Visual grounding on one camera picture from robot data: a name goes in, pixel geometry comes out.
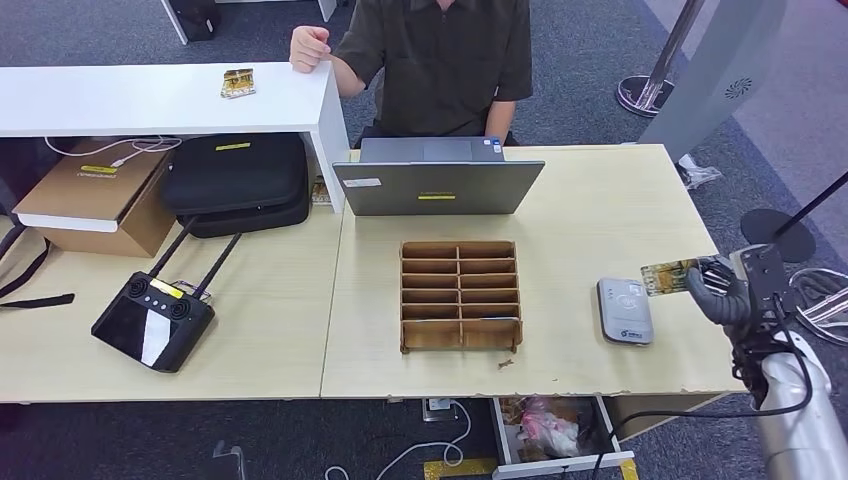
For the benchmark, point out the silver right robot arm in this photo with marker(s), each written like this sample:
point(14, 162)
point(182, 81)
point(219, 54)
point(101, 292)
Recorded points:
point(795, 411)

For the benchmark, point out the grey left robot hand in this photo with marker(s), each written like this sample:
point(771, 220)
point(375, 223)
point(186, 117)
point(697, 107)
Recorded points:
point(230, 464)

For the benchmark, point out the person's left forearm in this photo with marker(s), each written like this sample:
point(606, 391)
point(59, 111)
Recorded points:
point(500, 122)

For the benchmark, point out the wooden card organizer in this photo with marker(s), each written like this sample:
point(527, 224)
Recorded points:
point(458, 328)

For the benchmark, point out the clear plastic bag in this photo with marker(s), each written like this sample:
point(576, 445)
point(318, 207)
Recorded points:
point(699, 175)

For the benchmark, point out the floor power socket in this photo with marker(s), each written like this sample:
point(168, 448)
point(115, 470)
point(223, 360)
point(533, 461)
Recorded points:
point(438, 409)

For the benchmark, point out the person's right hand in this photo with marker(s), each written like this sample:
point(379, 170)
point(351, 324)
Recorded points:
point(309, 48)

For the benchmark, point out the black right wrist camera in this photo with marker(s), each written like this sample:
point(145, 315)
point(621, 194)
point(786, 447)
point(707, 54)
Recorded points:
point(762, 272)

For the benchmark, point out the grey card reader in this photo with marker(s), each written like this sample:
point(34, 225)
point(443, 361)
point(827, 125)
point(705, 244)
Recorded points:
point(624, 311)

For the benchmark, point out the small patterned box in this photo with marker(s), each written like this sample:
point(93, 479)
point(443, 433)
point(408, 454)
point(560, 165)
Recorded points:
point(321, 192)

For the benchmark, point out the small wood chip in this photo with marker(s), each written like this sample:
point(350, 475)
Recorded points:
point(506, 364)

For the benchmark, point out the brown cardboard box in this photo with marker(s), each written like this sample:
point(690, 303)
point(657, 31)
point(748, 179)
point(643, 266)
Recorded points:
point(86, 199)

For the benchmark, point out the grey kiosk panel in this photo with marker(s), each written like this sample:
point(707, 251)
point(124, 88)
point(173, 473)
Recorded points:
point(715, 86)

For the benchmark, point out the chrome stanchion post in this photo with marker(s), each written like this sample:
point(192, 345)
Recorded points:
point(646, 93)

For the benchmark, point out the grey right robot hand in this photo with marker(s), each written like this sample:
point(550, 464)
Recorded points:
point(719, 301)

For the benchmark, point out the patterned card stack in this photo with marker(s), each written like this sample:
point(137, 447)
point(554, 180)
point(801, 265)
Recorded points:
point(238, 83)

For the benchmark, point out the black remote controller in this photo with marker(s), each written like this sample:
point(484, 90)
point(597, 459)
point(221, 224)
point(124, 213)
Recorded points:
point(152, 324)

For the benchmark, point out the black box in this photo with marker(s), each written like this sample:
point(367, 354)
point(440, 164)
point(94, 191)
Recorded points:
point(195, 20)

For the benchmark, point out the pink plastic bag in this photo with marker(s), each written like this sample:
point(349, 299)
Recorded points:
point(546, 430)

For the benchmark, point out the white drawer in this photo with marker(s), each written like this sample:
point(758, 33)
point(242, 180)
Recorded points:
point(563, 464)

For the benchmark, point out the plastic wrapped disc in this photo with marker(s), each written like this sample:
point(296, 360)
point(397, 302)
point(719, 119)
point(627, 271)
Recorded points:
point(821, 305)

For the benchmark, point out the dark card in organizer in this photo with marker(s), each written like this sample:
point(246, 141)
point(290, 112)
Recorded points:
point(500, 318)

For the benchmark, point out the white desk shelf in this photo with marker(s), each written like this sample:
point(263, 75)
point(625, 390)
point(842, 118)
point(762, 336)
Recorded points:
point(152, 99)

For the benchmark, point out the person's right forearm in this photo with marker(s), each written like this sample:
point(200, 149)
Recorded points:
point(346, 76)

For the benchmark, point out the black zip case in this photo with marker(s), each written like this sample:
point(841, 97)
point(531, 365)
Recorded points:
point(235, 175)

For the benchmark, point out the patterned ID card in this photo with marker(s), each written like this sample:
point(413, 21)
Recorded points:
point(666, 278)

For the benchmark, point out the grey laptop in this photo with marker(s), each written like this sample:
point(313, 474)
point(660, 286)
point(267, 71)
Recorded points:
point(437, 185)

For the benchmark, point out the person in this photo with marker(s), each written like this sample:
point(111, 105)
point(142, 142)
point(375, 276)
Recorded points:
point(450, 66)

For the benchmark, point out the black stand with round base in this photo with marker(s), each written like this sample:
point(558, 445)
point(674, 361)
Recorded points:
point(775, 235)

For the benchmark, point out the yellow floor tape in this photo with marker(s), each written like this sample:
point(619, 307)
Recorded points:
point(457, 469)

